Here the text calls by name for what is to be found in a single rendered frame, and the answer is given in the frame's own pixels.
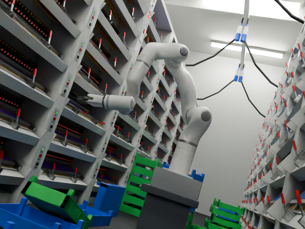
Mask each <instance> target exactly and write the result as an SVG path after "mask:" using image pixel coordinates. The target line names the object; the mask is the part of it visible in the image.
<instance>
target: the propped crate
mask: <svg viewBox="0 0 305 229"><path fill-rule="evenodd" d="M37 179H38V178H37V177H36V176H33V175H32V176H31V178H30V179H29V181H28V182H27V184H26V185H25V187H24V188H23V190H22V191H21V194H23V195H24V196H25V197H26V198H27V199H28V200H29V201H30V202H31V203H32V204H33V205H35V206H36V207H37V208H38V209H39V210H40V211H43V212H45V213H48V214H50V215H53V216H55V217H58V218H60V219H63V220H66V221H68V222H71V223H73V224H75V225H77V223H78V220H83V221H85V222H84V225H83V228H82V229H88V227H89V225H90V223H91V221H92V219H93V215H91V214H89V215H88V216H87V215H86V214H85V213H84V212H83V210H82V209H81V208H80V207H79V206H78V204H77V203H76V202H75V200H74V199H73V198H72V197H73V196H74V194H75V191H74V190H72V189H69V191H68V193H67V194H64V193H61V192H59V191H56V190H54V189H51V188H48V187H45V186H42V185H40V184H37V183H35V182H36V180H37Z"/></svg>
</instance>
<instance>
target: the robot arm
mask: <svg viewBox="0 0 305 229"><path fill-rule="evenodd" d="M188 57H189V49H188V48H187V47H186V46H185V45H183V44H180V43H156V42H151V43H148V44H146V45H145V46H144V48H143V50H142V51H141V53H140V55H139V56H138V58H137V60H136V61H135V63H134V65H133V67H132V68H131V70H130V72H129V74H128V76H127V79H126V82H127V92H126V95H125V96H120V95H105V96H101V95H93V94H88V97H87V96H77V99H76V101H77V102H79V103H80V104H89V105H91V106H95V107H103V108H104V109H106V110H117V111H119V112H120V113H121V114H123V115H128V114H129V113H130V112H131V111H132V110H133V108H134V106H135V104H136V102H137V100H138V97H139V92H140V84H141V82H142V80H143V78H144V77H145V75H146V73H147V72H148V70H149V68H150V67H151V65H152V63H153V61H154V60H164V62H165V65H166V68H167V69H168V71H169V72H170V73H171V74H172V76H173V77H174V79H175V81H176V84H177V86H178V89H179V93H180V97H181V109H182V119H183V121H184V123H185V124H186V125H187V127H186V128H185V129H184V130H183V131H182V133H181V134H180V137H179V139H178V142H177V145H176V148H175V151H174V154H173V157H172V160H171V163H170V166H169V168H168V169H167V168H164V167H163V169H166V170H169V171H172V172H174V173H177V174H180V175H183V176H186V177H188V178H191V179H193V178H192V177H190V176H191V175H192V171H190V167H191V165H192V161H193V158H194V155H195V152H196V149H197V146H198V143H199V140H200V138H201V137H202V136H203V135H204V133H205V132H206V131H207V129H208V128H209V126H210V124H211V121H212V113H211V111H210V110H209V109H208V108H207V107H203V106H199V107H197V104H196V89H195V85H194V82H193V79H192V76H191V75H190V73H189V72H188V71H187V70H186V69H185V68H184V66H183V65H182V62H184V61H185V60H186V59H187V58H188ZM188 175H190V176H188Z"/></svg>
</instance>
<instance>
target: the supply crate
mask: <svg viewBox="0 0 305 229"><path fill-rule="evenodd" d="M166 164H167V163H166V162H163V166H162V168H163V167H164V168H167V169H168V168H169V166H168V165H166ZM188 176H190V175H188ZM204 176H205V174H202V175H201V176H200V175H198V174H196V170H194V169H193V171H192V175H191V176H190V177H192V178H193V179H194V180H197V181H200V182H202V183H203V180H204Z"/></svg>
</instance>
